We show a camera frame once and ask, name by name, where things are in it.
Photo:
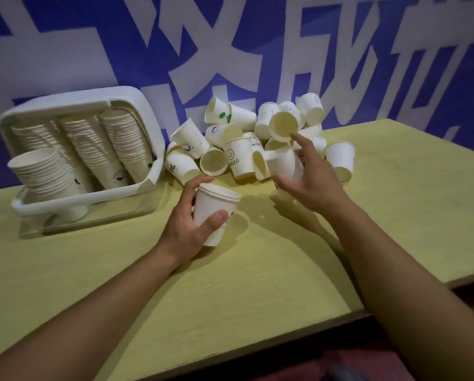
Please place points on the person's left hand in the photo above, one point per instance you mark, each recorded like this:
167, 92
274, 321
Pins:
177, 234

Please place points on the person's right hand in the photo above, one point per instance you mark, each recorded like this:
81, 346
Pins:
320, 186

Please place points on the person's left thumb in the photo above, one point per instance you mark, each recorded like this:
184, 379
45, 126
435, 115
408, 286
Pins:
213, 221

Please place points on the person's right thumb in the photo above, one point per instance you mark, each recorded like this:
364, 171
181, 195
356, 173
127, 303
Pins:
286, 186

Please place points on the white paper cup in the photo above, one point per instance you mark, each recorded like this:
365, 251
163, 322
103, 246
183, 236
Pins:
283, 162
211, 204

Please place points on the person's left forearm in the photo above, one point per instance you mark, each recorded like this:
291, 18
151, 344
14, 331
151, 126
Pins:
82, 325

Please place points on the person's right forearm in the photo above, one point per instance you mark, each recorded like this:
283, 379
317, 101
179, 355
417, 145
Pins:
403, 297

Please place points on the pile of loose paper cups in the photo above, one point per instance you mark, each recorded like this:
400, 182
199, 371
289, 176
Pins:
237, 152

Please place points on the clear plastic tray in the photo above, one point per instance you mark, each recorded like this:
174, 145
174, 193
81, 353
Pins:
113, 212

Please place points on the stack of nested paper cups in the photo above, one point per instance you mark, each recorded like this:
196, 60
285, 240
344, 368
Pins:
46, 172
92, 146
127, 138
42, 134

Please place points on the white plastic basket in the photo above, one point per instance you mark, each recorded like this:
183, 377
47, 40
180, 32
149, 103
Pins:
137, 103

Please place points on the blue banner with white characters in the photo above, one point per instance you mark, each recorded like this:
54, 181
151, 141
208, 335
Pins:
237, 47

